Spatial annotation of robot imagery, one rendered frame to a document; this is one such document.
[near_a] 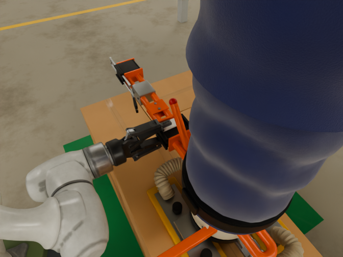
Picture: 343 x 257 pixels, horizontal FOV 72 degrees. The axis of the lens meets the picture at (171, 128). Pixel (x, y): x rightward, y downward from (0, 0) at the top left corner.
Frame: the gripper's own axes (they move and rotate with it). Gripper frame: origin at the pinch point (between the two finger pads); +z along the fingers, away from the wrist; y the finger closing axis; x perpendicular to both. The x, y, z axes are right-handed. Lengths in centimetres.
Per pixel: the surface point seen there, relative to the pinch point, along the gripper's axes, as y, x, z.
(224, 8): -48, 28, -11
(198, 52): -42, 25, -11
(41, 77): 120, -240, -43
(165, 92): 66, -85, 43
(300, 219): 120, 33, 90
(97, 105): 66, -96, -8
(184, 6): 96, -279, 182
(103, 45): 120, -274, 47
